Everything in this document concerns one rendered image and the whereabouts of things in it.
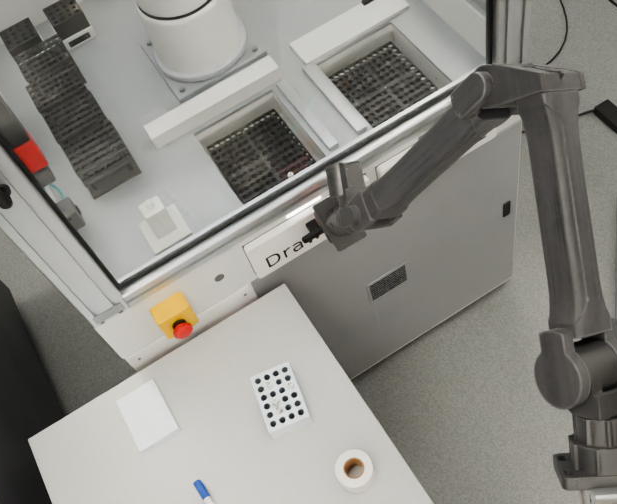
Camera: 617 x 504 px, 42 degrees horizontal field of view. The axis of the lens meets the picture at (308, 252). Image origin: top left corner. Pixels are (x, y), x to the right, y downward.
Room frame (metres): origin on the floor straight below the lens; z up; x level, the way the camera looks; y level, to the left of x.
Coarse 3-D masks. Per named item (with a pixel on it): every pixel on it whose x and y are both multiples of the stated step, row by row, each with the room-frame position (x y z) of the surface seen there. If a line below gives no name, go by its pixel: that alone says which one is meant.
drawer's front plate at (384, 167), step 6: (492, 132) 1.03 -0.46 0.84; (486, 138) 1.03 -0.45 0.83; (492, 138) 1.03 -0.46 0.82; (480, 144) 1.03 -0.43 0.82; (468, 150) 1.02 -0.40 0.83; (396, 156) 0.99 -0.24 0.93; (462, 156) 1.01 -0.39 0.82; (384, 162) 0.99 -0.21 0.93; (390, 162) 0.98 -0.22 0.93; (378, 168) 0.98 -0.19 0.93; (384, 168) 0.97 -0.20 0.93; (378, 174) 0.98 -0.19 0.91
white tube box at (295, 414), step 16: (272, 368) 0.70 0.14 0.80; (288, 368) 0.69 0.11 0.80; (256, 384) 0.68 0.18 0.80; (288, 400) 0.63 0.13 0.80; (304, 400) 0.62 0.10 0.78; (272, 416) 0.62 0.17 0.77; (288, 416) 0.60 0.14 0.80; (304, 416) 0.58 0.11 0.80; (272, 432) 0.58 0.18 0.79; (288, 432) 0.58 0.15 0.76
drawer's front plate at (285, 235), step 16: (288, 224) 0.92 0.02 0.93; (304, 224) 0.92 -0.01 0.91; (256, 240) 0.91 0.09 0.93; (272, 240) 0.91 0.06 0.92; (288, 240) 0.91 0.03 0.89; (320, 240) 0.93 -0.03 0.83; (256, 256) 0.90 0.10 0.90; (272, 256) 0.90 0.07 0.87; (288, 256) 0.91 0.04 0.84; (256, 272) 0.89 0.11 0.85
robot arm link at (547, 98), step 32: (512, 64) 0.69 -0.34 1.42; (544, 64) 0.68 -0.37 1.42; (512, 96) 0.63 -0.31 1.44; (544, 96) 0.60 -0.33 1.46; (576, 96) 0.60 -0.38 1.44; (544, 128) 0.57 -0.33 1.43; (576, 128) 0.57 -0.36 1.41; (544, 160) 0.55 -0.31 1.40; (576, 160) 0.53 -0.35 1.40; (544, 192) 0.52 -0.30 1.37; (576, 192) 0.50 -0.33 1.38; (544, 224) 0.49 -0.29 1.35; (576, 224) 0.47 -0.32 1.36; (544, 256) 0.46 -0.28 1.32; (576, 256) 0.44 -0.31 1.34; (576, 288) 0.41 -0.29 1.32; (576, 320) 0.37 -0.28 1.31; (608, 320) 0.37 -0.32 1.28; (544, 352) 0.36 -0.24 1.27; (544, 384) 0.33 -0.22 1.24; (576, 384) 0.31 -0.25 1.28
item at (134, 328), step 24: (408, 144) 1.00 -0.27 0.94; (216, 264) 0.90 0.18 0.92; (240, 264) 0.91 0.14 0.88; (168, 288) 0.87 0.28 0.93; (192, 288) 0.88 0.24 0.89; (216, 288) 0.89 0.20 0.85; (120, 312) 0.85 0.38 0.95; (144, 312) 0.86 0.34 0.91; (120, 336) 0.84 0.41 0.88; (144, 336) 0.85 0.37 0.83
